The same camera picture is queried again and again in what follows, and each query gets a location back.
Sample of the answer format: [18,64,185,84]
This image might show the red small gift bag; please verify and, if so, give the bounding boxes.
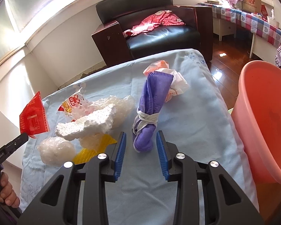
[261,4,268,18]

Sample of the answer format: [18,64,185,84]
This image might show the red plastic bag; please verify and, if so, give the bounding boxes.
[20,91,50,138]

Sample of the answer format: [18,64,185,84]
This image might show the white tissue container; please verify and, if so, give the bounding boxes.
[267,9,279,28]

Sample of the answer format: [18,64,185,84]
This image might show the white styrofoam piece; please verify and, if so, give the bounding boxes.
[55,104,117,141]

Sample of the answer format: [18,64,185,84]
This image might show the light blue floral tablecloth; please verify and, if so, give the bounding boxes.
[20,49,258,224]

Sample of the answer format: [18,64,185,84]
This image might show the purple cloth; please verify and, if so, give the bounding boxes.
[132,74,168,152]

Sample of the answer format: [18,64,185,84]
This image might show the clear red snack wrapper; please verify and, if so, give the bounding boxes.
[57,87,90,122]

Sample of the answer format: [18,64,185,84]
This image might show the red patterned cloth on armchair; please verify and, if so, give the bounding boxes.
[123,10,186,38]

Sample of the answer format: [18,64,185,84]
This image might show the yellow foam fruit net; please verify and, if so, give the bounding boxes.
[72,133,117,165]

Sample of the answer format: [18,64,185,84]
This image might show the black leather armchair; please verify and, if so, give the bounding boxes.
[92,0,213,67]

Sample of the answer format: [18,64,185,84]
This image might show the checkered red blue tablecloth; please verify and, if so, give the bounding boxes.
[198,3,281,67]

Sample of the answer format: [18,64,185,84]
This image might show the brown paper shopping bag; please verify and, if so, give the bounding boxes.
[242,0,261,13]

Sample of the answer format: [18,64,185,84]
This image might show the white plastic bag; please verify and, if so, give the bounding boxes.
[37,137,76,167]

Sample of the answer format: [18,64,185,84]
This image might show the pink plastic trash bucket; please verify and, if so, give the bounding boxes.
[231,60,281,184]

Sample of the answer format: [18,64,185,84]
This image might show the white foam net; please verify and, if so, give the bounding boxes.
[79,95,135,151]

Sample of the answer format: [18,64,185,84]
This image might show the orange white wrapper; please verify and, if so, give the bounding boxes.
[143,60,190,103]

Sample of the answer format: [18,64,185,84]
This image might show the person's left hand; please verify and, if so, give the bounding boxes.
[0,172,20,208]

